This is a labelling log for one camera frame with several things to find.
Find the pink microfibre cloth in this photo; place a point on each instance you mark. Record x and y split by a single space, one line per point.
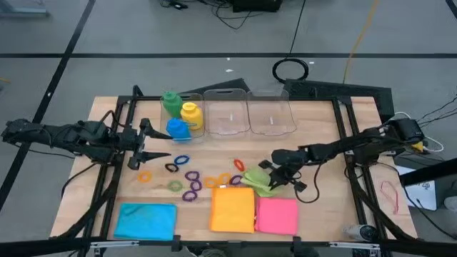
276 216

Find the yellow plastic sports bottle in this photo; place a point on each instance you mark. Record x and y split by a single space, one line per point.
191 116

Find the white cylindrical camera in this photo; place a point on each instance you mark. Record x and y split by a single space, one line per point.
360 232

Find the red coil wristband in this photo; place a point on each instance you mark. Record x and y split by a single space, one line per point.
235 161

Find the black metal table frame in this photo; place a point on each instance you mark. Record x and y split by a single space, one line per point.
314 98

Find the red rubber band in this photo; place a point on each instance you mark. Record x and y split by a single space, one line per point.
396 211

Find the large black angular panel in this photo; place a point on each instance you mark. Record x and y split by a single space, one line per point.
357 93

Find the blue plastic sports bottle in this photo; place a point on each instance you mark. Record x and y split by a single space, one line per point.
178 130

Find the blue coil wristband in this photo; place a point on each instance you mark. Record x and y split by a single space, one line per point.
175 160

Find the clear plastic bin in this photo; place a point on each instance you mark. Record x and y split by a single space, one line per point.
226 107
271 107
164 128

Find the green coil wristband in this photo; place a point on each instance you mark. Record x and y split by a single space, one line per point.
169 185

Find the white paper sheet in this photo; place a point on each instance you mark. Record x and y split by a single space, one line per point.
421 192

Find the blue microfibre cloth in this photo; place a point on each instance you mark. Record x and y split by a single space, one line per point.
146 221

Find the black equipment box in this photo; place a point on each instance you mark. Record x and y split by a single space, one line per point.
255 4

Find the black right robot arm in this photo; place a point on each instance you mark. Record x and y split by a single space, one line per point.
339 146

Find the green plastic sports bottle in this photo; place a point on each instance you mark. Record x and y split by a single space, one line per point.
172 103

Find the black coil wristband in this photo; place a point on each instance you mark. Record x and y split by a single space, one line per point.
166 166

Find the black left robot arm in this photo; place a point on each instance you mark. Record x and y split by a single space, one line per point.
71 137

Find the orange microfibre cloth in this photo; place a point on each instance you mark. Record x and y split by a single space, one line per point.
232 210

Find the green microfibre cloth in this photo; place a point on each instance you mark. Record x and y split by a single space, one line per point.
258 180

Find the grey metal base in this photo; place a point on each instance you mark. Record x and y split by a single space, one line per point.
21 7

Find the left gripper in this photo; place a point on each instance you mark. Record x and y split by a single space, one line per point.
130 139

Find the yellow plug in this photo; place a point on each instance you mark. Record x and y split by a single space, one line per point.
417 145

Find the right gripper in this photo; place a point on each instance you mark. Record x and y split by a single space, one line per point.
285 173

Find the black bar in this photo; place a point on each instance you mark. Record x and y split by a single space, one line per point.
428 172

